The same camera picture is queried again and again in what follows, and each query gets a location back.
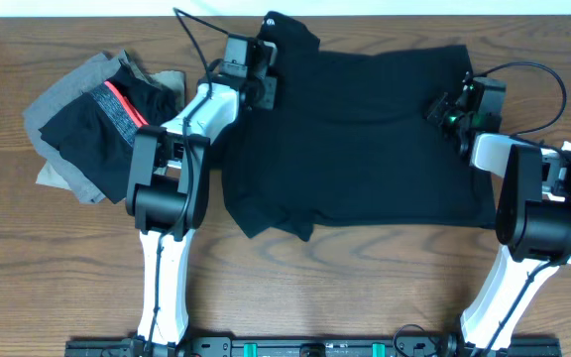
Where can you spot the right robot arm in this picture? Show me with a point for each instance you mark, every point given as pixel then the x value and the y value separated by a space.
pixel 533 220

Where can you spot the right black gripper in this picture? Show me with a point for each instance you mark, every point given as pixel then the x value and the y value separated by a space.
pixel 437 107

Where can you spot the black polo shirt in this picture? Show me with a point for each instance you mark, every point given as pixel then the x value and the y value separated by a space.
pixel 347 144

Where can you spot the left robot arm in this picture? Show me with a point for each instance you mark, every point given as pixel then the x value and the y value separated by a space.
pixel 168 186

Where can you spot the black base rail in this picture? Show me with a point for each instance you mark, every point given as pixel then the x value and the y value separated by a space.
pixel 406 345

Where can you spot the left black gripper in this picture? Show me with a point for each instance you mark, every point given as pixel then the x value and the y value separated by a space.
pixel 269 101

